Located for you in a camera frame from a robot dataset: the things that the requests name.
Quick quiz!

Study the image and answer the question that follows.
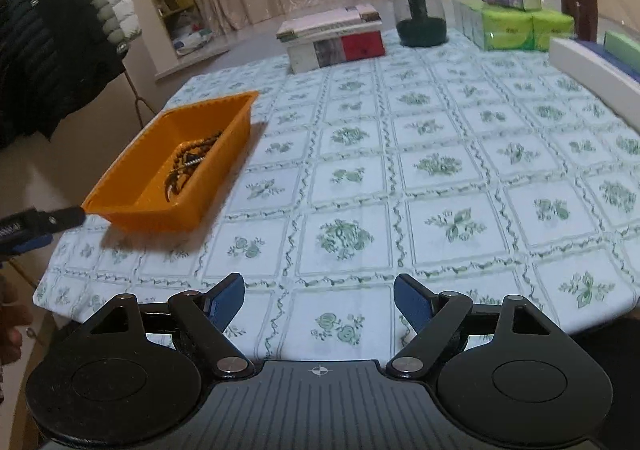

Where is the orange plastic tray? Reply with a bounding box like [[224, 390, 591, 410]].
[[82, 92, 258, 233]]

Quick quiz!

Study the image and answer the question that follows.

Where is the brown wooden bead necklace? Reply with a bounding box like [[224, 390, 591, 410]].
[[162, 129, 224, 203]]

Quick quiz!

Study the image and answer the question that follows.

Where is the person left hand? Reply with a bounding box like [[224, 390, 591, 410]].
[[0, 277, 32, 366]]

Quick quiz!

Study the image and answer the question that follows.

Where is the floral green white tablecloth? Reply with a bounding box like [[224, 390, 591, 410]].
[[34, 31, 639, 360]]

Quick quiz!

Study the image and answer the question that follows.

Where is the metal coat rack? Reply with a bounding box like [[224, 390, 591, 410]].
[[124, 71, 157, 129]]

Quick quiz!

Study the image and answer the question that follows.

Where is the black puffer jacket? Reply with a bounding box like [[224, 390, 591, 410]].
[[1, 0, 125, 148]]

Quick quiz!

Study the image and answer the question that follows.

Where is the white grey puffer jacket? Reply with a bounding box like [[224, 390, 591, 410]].
[[54, 0, 143, 56]]

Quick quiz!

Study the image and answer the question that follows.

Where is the thick white red book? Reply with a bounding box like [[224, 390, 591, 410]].
[[288, 31, 386, 74]]

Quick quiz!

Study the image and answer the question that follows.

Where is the long white box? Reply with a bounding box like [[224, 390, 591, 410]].
[[549, 38, 639, 130]]

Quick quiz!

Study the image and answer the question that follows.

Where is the green tissue pack bundle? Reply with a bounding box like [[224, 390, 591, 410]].
[[451, 0, 575, 51]]

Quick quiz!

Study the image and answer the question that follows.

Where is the dark green glass humidifier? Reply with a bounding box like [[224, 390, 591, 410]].
[[393, 0, 447, 48]]

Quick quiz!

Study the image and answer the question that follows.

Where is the pink cover book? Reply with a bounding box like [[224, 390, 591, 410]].
[[276, 4, 381, 43]]

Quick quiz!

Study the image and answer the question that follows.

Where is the light green small box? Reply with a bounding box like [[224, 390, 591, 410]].
[[603, 31, 640, 72]]

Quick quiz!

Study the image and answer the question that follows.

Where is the dark brown wooden box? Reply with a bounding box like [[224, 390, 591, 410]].
[[561, 0, 599, 43]]

